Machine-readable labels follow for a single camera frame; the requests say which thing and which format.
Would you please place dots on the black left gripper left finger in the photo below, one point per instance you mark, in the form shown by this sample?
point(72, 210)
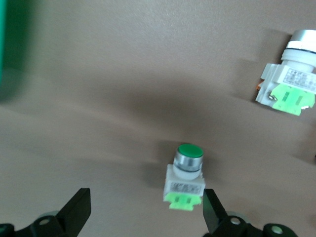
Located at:
point(74, 212)

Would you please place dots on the brown table cover sheet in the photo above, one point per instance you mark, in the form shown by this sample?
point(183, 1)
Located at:
point(123, 74)

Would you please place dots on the green push button switch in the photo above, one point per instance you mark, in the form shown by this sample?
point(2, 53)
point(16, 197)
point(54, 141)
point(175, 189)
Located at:
point(286, 76)
point(184, 182)

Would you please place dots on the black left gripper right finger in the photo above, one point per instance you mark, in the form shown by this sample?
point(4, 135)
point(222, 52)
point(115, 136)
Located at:
point(214, 212)

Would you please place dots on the green plastic tray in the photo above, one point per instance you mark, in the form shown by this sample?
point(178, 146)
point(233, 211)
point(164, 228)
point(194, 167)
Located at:
point(2, 37)

